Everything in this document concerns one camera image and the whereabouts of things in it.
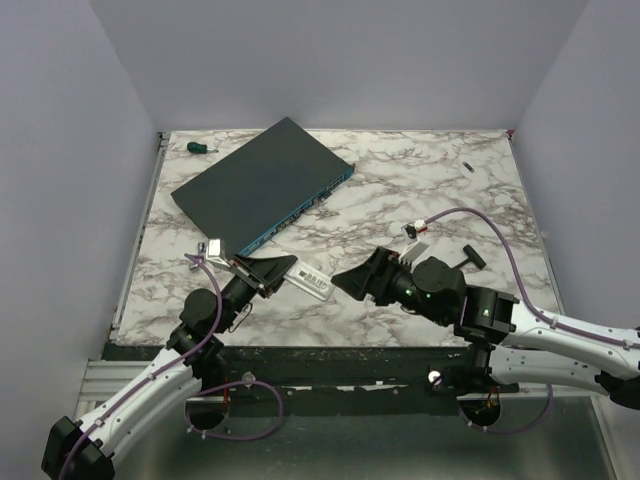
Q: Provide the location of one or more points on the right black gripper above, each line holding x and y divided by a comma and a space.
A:
372, 276

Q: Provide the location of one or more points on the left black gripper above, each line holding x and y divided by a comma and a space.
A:
263, 275

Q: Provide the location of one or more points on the white remote control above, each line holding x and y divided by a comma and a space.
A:
310, 281

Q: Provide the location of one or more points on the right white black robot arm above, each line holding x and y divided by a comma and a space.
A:
508, 341

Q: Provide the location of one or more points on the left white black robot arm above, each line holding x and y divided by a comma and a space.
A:
93, 446

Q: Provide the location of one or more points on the small grey battery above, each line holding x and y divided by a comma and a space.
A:
468, 166

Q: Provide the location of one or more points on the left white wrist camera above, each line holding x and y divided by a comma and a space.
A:
214, 254

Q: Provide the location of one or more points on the silver metal bracket clamp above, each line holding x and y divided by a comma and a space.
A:
198, 261

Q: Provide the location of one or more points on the dark grey network switch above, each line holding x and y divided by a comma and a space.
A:
261, 187

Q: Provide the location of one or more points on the black T-handle tool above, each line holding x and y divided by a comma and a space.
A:
472, 257

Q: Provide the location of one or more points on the green handled screwdriver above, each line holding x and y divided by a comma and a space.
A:
196, 148

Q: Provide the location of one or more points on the aluminium frame rail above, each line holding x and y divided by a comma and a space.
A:
103, 379

